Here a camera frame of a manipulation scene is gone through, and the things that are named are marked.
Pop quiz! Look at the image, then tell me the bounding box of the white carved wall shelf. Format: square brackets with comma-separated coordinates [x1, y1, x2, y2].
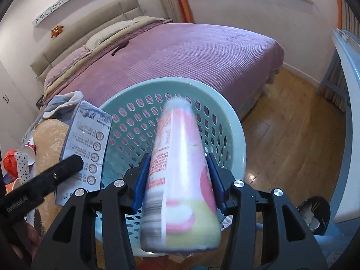
[32, 0, 102, 28]

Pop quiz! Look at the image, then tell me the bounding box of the orange plush toy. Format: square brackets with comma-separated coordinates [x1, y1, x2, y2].
[51, 25, 63, 38]

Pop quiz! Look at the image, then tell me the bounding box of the red white paper cup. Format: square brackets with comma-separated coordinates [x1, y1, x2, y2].
[20, 137, 36, 166]

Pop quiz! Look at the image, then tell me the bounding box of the teal plastic laundry basket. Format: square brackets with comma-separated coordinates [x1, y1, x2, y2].
[100, 77, 247, 257]

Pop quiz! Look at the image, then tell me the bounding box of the white desk edge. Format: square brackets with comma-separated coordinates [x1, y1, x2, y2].
[331, 29, 359, 223]

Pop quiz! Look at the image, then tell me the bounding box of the beige padded headboard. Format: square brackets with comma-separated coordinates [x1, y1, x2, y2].
[31, 0, 144, 82]

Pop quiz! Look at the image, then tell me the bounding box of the cream pillow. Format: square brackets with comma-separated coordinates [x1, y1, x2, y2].
[85, 20, 137, 51]

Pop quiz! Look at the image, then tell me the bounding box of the white wardrobe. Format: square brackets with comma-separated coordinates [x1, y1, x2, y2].
[0, 64, 37, 155]

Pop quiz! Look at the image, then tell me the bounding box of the orange mesh ball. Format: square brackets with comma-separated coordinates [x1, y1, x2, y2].
[2, 149, 18, 178]

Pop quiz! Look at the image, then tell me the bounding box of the dark brown hair clip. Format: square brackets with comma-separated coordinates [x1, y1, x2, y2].
[111, 40, 129, 56]

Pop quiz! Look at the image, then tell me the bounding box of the bed with purple cover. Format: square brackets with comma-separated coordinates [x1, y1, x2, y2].
[44, 16, 284, 110]

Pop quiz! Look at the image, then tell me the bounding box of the purple pillow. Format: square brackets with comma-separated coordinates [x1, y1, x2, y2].
[44, 45, 92, 88]

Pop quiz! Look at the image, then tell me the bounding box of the left hand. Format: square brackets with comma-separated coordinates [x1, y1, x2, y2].
[14, 220, 41, 259]

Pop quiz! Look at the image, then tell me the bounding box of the black round container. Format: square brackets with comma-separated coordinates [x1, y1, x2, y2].
[297, 196, 331, 235]

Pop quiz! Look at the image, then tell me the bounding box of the polka dot paper wrapper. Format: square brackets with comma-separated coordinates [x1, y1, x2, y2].
[15, 151, 31, 185]

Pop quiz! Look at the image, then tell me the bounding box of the light blue quilted jacket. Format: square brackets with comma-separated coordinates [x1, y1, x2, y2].
[22, 91, 84, 144]

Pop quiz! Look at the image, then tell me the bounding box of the pink white paper cup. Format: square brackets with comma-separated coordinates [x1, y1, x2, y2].
[139, 98, 221, 253]

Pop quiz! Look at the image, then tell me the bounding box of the white blue printed package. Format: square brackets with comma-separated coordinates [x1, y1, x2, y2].
[54, 100, 112, 206]

